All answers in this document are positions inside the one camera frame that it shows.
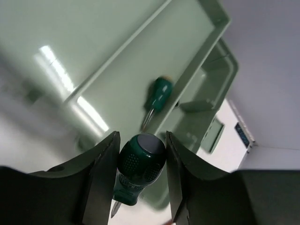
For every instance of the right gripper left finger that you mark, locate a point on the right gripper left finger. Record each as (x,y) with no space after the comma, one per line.
(77,192)

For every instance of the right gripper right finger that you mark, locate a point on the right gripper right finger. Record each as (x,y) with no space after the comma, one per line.
(202,194)

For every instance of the green stubby screwdriver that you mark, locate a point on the green stubby screwdriver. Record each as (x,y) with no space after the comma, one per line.
(159,92)
(139,164)

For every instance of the green toolbox with clear lid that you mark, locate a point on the green toolbox with clear lid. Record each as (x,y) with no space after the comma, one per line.
(98,59)

